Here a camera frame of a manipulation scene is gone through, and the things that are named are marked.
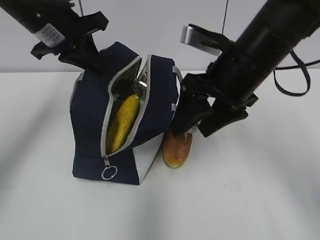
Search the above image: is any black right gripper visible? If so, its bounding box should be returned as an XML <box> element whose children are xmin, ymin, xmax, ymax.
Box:
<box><xmin>170</xmin><ymin>72</ymin><xmax>258</xmax><ymax>138</ymax></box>

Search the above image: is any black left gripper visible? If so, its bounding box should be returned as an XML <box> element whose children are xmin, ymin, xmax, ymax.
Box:
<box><xmin>31</xmin><ymin>11</ymin><xmax>109</xmax><ymax>75</ymax></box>

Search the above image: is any brown bread roll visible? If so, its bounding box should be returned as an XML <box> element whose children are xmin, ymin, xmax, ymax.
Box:
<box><xmin>162</xmin><ymin>129</ymin><xmax>193</xmax><ymax>169</ymax></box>

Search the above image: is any navy blue lunch bag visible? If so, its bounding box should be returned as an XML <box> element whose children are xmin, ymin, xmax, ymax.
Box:
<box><xmin>70</xmin><ymin>42</ymin><xmax>179</xmax><ymax>185</ymax></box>

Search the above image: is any yellow banana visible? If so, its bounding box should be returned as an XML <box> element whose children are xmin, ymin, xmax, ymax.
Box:
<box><xmin>106</xmin><ymin>94</ymin><xmax>140</xmax><ymax>154</ymax></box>

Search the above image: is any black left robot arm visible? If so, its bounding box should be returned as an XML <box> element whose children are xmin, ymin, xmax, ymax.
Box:
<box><xmin>0</xmin><ymin>0</ymin><xmax>109</xmax><ymax>75</ymax></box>

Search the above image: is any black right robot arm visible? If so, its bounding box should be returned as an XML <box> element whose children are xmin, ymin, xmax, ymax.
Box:
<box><xmin>170</xmin><ymin>0</ymin><xmax>320</xmax><ymax>137</ymax></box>

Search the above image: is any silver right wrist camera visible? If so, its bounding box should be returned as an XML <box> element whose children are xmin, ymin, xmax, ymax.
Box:
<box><xmin>180</xmin><ymin>25</ymin><xmax>222</xmax><ymax>56</ymax></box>

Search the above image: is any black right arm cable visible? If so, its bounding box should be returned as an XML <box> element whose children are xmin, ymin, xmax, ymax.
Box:
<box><xmin>272</xmin><ymin>48</ymin><xmax>320</xmax><ymax>97</ymax></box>

